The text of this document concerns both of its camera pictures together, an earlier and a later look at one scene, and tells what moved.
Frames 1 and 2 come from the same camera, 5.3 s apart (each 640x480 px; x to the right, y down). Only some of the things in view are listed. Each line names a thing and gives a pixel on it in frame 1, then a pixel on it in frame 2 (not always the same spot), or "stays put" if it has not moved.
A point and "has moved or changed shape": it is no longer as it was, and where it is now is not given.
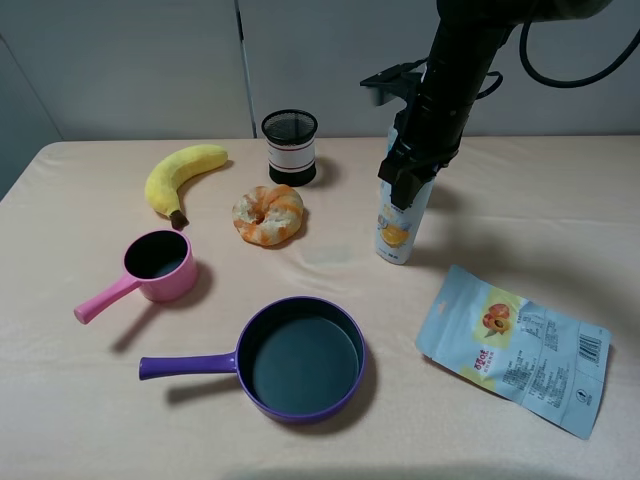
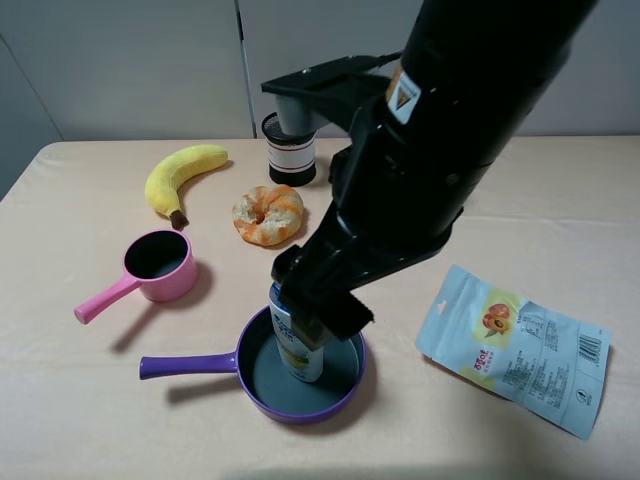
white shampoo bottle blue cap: (397, 229) has moved or changed shape
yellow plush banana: (169, 172) stays put
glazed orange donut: (268, 215) stays put
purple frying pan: (299, 359) stays put
